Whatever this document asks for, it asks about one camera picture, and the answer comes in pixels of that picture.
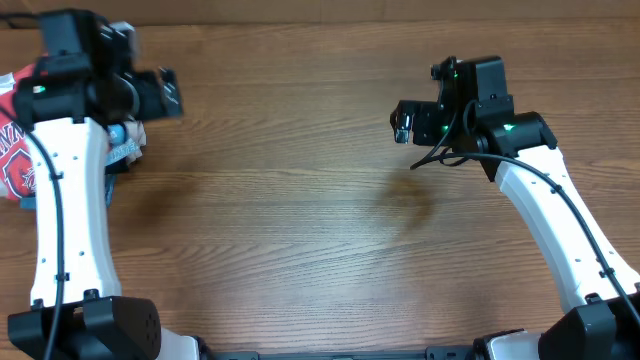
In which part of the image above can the light blue printed t-shirt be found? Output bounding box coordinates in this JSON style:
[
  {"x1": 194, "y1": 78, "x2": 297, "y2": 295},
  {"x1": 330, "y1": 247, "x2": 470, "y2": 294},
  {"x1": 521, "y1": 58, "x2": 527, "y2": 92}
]
[{"x1": 106, "y1": 121, "x2": 127, "y2": 165}]

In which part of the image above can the beige folded garment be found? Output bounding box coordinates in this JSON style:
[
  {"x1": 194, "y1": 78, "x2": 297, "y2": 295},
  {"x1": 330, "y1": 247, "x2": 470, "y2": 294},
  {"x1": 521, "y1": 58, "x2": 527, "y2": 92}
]
[{"x1": 124, "y1": 121, "x2": 147, "y2": 165}]

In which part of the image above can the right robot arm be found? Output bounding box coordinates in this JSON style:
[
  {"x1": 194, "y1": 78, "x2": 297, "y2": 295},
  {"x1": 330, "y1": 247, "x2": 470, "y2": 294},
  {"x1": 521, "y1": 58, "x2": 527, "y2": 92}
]
[{"x1": 390, "y1": 56, "x2": 639, "y2": 360}]

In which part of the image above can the black folded garment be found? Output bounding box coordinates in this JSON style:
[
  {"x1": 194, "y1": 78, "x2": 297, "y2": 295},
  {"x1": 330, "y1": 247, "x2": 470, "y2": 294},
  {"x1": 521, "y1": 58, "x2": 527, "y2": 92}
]
[{"x1": 105, "y1": 158, "x2": 129, "y2": 175}]

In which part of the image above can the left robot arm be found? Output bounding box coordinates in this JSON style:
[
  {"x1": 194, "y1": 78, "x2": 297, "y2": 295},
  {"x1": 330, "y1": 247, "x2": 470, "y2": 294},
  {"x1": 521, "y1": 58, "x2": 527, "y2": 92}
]
[{"x1": 8, "y1": 9, "x2": 208, "y2": 359}]

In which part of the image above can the red t-shirt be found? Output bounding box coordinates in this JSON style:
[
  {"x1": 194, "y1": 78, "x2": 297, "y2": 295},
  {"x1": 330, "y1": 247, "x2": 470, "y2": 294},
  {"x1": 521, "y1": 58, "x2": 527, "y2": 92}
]
[{"x1": 1, "y1": 64, "x2": 35, "y2": 201}]

